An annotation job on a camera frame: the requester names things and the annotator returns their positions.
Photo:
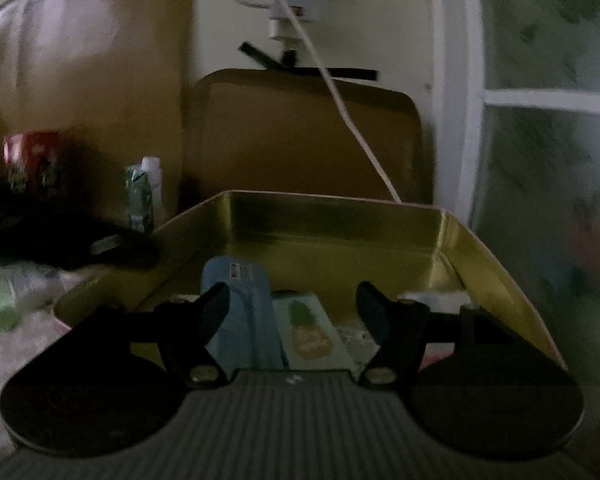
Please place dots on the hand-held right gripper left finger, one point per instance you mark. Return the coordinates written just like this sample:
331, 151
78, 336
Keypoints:
218, 310

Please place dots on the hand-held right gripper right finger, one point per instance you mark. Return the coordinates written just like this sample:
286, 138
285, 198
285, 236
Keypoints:
371, 312

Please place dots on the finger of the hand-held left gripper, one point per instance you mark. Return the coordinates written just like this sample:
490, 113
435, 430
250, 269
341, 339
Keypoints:
125, 247

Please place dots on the pineapple print packet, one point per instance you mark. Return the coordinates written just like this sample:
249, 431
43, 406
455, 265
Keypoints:
312, 332

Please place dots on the gold tin box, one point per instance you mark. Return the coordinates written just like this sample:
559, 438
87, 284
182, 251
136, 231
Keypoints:
330, 230

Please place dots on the green patterned carton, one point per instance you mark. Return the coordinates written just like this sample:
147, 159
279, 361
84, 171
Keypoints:
140, 200

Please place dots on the red printed box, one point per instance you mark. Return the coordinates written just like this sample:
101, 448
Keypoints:
32, 160

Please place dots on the white bottle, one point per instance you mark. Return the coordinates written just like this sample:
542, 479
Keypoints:
152, 175

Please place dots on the large brown board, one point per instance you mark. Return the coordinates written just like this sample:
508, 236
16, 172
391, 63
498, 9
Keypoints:
90, 70

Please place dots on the small brown board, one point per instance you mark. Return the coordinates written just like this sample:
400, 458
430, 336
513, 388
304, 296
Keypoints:
300, 135

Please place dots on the white window frame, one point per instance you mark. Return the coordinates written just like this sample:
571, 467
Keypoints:
460, 85

